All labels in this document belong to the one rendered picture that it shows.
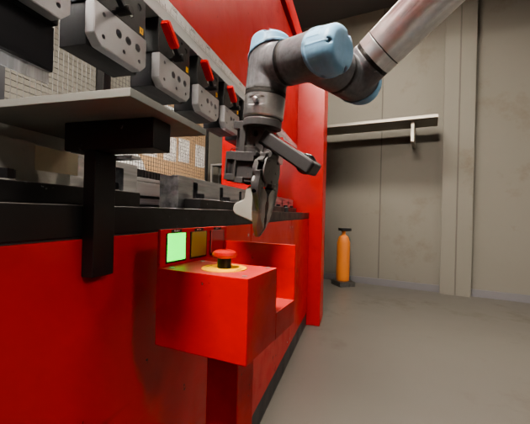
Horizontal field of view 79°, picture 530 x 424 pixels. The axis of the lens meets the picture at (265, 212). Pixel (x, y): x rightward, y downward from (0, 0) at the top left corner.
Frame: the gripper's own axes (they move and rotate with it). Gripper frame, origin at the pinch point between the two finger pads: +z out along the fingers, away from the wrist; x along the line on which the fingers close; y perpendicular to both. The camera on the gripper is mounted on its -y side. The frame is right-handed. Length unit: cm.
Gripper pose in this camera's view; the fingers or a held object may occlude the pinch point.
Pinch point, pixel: (262, 230)
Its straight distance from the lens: 59.9
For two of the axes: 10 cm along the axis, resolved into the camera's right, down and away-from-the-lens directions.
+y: -9.1, -1.1, 4.1
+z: -1.0, 9.9, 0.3
